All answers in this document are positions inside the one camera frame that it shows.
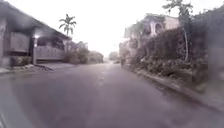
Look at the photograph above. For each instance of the row of bushes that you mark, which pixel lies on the row of bushes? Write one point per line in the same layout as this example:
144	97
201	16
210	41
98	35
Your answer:
83	55

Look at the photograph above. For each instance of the grey asphalt road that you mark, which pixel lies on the grey asphalt road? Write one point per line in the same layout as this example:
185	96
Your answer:
106	96

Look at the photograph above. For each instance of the two-storey pale house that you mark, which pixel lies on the two-storey pale house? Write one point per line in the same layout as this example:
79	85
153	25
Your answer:
150	28

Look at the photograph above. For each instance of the tall palm tree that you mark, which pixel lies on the tall palm tree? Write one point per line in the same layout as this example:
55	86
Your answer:
68	26

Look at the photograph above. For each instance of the grey concrete sidewalk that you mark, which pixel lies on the grey concrete sidewalk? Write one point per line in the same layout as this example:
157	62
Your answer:
186	90

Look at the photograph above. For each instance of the slim tree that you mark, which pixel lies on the slim tree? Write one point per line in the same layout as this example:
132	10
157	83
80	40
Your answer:
182	23

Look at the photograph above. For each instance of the low house with fence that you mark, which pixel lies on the low house with fence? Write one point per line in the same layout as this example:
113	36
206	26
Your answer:
30	45

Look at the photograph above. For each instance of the overgrown hedge wall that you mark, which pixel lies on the overgrown hedge wall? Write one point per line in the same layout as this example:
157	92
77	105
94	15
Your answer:
166	50

